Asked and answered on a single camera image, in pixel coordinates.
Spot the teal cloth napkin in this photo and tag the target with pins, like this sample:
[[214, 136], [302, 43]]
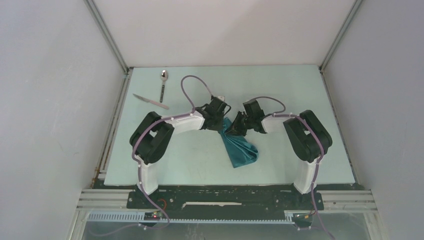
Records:
[[239, 150]]

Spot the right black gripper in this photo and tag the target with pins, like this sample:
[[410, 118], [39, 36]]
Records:
[[235, 128]]

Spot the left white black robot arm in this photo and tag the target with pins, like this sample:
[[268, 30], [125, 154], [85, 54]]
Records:
[[151, 138]]

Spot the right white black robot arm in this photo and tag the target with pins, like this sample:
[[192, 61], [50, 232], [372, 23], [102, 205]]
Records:
[[308, 137]]

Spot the grey slotted cable duct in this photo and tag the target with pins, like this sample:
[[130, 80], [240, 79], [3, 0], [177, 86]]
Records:
[[140, 217]]

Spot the silver spoon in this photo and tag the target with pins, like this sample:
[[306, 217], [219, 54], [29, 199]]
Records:
[[164, 77]]

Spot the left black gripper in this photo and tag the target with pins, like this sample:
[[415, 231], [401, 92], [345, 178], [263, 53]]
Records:
[[219, 126]]

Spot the silver knife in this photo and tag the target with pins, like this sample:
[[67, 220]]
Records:
[[151, 101]]

